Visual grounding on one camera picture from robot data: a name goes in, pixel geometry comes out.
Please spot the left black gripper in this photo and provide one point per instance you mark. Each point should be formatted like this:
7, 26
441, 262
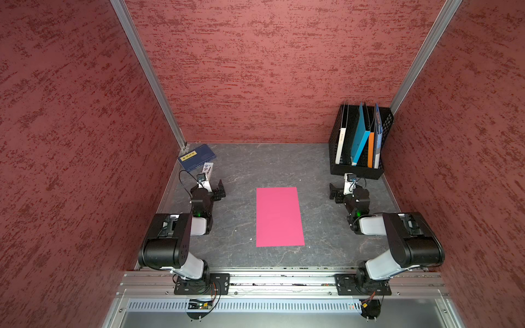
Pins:
215, 192

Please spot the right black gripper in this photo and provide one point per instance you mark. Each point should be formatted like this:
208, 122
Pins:
339, 193

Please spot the pink rectangular paper sheet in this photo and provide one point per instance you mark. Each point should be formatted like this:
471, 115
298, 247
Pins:
278, 218

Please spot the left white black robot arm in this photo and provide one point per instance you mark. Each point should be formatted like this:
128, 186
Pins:
166, 244

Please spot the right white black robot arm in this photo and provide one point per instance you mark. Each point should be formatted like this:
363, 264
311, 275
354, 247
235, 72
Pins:
412, 244

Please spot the dark blue box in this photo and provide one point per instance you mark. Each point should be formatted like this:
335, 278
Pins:
196, 158

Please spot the black mesh file organizer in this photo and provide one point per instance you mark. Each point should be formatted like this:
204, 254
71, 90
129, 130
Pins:
361, 169

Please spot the orange book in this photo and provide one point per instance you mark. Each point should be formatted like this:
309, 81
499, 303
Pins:
370, 155

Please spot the white book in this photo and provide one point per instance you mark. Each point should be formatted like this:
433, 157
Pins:
342, 133

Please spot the teal folder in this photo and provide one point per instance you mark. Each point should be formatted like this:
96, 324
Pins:
361, 135

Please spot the blue magazine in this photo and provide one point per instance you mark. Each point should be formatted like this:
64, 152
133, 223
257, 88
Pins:
378, 137

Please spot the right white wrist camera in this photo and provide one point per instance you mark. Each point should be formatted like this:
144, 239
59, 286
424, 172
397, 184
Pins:
350, 183

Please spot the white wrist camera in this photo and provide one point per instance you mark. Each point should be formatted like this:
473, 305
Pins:
350, 183
203, 181

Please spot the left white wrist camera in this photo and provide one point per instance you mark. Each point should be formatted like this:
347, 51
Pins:
203, 181

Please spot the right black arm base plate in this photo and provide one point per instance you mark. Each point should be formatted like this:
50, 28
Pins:
355, 285

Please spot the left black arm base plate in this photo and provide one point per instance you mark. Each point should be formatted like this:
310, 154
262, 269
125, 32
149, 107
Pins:
203, 286

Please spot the left controller board with wires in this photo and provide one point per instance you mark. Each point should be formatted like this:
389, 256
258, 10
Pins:
199, 309

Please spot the controller board with wires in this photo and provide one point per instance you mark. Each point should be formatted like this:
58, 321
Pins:
199, 309
370, 307

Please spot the right controller board with wires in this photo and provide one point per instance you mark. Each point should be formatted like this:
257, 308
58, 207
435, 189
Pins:
370, 307

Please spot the aluminium rail frame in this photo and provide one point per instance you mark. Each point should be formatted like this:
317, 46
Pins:
283, 297

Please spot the left aluminium corner post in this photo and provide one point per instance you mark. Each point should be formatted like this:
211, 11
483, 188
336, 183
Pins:
132, 34

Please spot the aluminium corner post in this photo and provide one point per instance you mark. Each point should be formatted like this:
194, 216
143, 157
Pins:
436, 31
132, 34

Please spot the right aluminium corner post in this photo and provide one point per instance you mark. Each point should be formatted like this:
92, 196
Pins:
436, 31

